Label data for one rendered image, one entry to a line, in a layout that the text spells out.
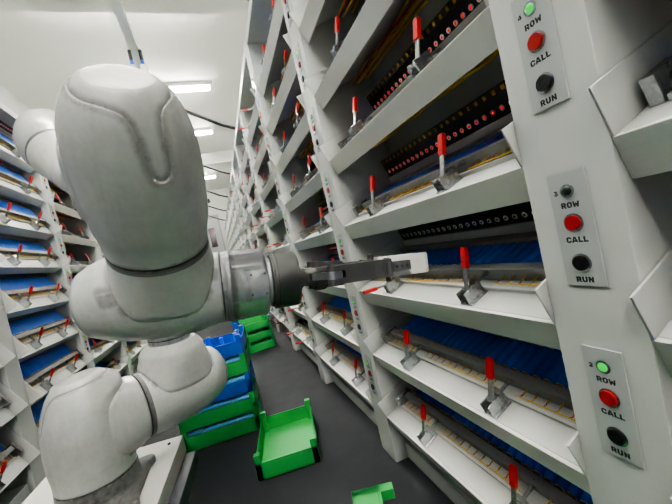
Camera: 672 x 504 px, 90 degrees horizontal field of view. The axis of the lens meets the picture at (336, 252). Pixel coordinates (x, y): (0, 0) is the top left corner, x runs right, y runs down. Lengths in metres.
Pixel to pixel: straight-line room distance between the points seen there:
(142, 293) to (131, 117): 0.17
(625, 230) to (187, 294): 0.43
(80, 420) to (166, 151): 0.68
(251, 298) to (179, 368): 0.54
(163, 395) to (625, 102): 0.94
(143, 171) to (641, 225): 0.44
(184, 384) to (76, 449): 0.22
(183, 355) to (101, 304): 0.52
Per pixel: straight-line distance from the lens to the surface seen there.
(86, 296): 0.43
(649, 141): 0.40
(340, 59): 0.88
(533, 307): 0.52
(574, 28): 0.43
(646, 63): 0.47
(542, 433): 0.62
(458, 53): 0.55
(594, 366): 0.48
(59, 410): 0.91
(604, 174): 0.41
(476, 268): 0.64
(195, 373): 0.95
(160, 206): 0.32
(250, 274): 0.41
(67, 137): 0.33
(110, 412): 0.90
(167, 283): 0.38
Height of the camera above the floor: 0.68
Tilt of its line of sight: 2 degrees down
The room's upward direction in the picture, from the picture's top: 13 degrees counter-clockwise
